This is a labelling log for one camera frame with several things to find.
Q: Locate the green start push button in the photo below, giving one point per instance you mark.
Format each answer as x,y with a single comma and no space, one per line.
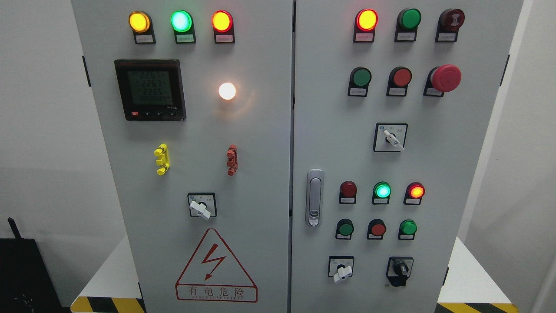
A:
344,229

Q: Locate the green push button upper row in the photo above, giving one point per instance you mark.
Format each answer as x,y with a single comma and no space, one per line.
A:
359,81

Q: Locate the red lower push button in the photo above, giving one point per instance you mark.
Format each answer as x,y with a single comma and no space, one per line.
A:
376,229

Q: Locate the red push button upper row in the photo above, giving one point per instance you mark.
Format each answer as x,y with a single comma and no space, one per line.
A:
398,81

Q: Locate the green lower right push button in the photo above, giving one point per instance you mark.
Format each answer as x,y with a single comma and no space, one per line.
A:
407,230

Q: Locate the red mushroom emergency stop button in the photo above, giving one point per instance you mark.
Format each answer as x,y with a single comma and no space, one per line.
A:
442,79

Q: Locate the red terminal connector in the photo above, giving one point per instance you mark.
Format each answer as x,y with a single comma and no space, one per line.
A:
232,163

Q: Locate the dark red unlit indicator lamp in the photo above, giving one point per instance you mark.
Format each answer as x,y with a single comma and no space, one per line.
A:
347,192

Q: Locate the white glowing indicator lamp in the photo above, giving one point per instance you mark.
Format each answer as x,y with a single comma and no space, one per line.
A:
227,91

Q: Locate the grey left cabinet door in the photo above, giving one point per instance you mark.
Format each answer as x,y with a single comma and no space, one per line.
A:
253,204

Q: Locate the grey cabinet door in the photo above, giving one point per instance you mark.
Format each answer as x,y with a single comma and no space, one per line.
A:
335,133
253,204

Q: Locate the green lit lower indicator lamp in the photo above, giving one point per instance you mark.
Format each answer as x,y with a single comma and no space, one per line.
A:
381,193

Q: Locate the yellow terminal connector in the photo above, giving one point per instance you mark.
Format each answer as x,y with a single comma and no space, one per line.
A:
162,159

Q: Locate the grey right cabinet door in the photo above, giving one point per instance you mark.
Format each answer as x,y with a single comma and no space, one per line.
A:
335,133

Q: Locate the red electrical danger warning sticker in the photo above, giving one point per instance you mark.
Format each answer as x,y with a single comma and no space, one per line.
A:
214,273

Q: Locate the red lit lower indicator lamp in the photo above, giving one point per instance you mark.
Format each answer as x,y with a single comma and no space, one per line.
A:
414,194

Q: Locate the black digital power meter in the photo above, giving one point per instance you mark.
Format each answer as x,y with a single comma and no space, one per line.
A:
151,89

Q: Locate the red indicator lamp top left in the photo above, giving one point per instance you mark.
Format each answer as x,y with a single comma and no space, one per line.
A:
223,26

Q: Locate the red indicator lamp top right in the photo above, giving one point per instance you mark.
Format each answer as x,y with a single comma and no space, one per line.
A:
365,24

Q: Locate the green indicator lamp top left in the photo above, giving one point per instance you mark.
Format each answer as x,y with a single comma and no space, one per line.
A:
183,27

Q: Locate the green lamp top right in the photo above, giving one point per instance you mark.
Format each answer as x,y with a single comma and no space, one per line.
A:
407,24

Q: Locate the yellow indicator lamp top left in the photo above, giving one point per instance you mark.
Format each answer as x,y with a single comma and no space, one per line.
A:
142,27

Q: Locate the dark red buzzer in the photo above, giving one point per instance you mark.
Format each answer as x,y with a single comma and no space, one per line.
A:
449,23

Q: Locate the white platform with hazard stripes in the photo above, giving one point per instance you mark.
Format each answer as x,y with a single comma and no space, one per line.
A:
467,288

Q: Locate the black box with antenna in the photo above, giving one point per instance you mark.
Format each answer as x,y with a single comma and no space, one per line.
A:
25,284

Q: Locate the silver door lock handle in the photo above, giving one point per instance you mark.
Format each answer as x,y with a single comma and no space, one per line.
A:
315,178

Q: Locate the left door rotary switch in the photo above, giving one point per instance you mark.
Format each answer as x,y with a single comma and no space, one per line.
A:
202,205

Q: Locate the upper right rotary switch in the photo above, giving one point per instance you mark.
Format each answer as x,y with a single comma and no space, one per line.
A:
390,137

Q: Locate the lower white rotary switch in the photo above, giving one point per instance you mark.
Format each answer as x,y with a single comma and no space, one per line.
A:
340,268

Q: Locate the black knob selector switch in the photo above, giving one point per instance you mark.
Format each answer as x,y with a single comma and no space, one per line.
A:
399,270

